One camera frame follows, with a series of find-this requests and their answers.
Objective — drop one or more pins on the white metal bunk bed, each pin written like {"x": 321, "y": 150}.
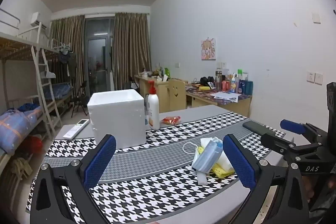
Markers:
{"x": 56, "y": 49}
{"x": 15, "y": 44}

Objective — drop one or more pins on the yellow foam net sleeve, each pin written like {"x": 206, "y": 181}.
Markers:
{"x": 221, "y": 172}

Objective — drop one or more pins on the white face mask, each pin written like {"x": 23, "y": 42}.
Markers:
{"x": 206, "y": 141}

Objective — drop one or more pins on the wooden chair with smiley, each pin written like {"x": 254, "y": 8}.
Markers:
{"x": 176, "y": 94}

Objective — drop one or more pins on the white remote control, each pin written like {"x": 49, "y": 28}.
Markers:
{"x": 76, "y": 129}

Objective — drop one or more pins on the black smartphone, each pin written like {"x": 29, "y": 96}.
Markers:
{"x": 258, "y": 128}

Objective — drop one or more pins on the white lotion bottle red pump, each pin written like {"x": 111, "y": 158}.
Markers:
{"x": 153, "y": 111}

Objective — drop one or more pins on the pink cartoon wall poster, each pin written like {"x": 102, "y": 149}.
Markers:
{"x": 208, "y": 48}

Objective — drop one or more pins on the white double wall socket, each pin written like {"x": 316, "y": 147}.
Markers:
{"x": 315, "y": 77}

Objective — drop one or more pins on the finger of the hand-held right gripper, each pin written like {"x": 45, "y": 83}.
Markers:
{"x": 273, "y": 141}
{"x": 291, "y": 126}

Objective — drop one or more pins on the person's right hand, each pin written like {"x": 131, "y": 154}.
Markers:
{"x": 311, "y": 192}

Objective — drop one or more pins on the white hanging bag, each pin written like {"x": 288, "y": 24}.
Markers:
{"x": 50, "y": 74}

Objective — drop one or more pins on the black headphones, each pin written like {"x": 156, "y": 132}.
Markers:
{"x": 207, "y": 81}

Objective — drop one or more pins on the blue plaid quilt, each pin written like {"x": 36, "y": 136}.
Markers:
{"x": 18, "y": 127}

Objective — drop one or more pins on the beige crumpled cloth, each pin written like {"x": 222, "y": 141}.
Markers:
{"x": 22, "y": 167}

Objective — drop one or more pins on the glass balcony door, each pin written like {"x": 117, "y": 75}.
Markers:
{"x": 98, "y": 56}

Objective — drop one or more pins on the white air conditioner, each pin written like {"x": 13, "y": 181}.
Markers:
{"x": 36, "y": 19}

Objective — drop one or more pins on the printed paper sheets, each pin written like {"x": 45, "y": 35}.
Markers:
{"x": 225, "y": 96}

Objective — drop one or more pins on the white styrofoam box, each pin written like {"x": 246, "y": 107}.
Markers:
{"x": 118, "y": 119}

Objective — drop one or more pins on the light wooden desk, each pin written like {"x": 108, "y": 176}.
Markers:
{"x": 157, "y": 86}

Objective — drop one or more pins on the dark hanging clothes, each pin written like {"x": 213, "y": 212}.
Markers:
{"x": 67, "y": 60}

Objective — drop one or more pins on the red snack packet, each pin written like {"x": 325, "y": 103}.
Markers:
{"x": 170, "y": 120}

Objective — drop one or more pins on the white wall switch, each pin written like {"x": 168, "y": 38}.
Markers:
{"x": 222, "y": 65}

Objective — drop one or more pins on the houndstooth table mat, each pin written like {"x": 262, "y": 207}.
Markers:
{"x": 157, "y": 187}

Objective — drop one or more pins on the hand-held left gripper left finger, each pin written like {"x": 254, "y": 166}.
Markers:
{"x": 101, "y": 158}

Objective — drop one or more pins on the blue face mask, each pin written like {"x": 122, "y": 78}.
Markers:
{"x": 207, "y": 158}

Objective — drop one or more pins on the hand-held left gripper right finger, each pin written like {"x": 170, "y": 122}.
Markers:
{"x": 241, "y": 163}

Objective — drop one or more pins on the black folding chair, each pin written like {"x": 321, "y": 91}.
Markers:
{"x": 78, "y": 100}

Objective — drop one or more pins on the blue mattress bedding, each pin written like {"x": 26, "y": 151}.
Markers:
{"x": 59, "y": 90}

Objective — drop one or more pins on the white bunk bed ladder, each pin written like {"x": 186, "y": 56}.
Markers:
{"x": 46, "y": 87}

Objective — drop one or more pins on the white wall plate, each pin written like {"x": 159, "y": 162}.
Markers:
{"x": 316, "y": 17}

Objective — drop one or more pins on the yellow oblong item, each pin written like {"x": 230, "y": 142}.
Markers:
{"x": 204, "y": 88}

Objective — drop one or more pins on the red plastic bag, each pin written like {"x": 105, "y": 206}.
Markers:
{"x": 32, "y": 144}

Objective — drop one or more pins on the row of toiletry bottles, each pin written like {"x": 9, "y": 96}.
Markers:
{"x": 241, "y": 86}

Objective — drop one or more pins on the brown curtain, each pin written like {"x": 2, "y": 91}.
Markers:
{"x": 131, "y": 50}
{"x": 68, "y": 37}

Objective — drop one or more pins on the white foam sleeve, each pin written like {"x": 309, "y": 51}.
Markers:
{"x": 202, "y": 178}

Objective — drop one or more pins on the wooden desk with printed cover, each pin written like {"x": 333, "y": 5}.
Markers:
{"x": 236, "y": 106}

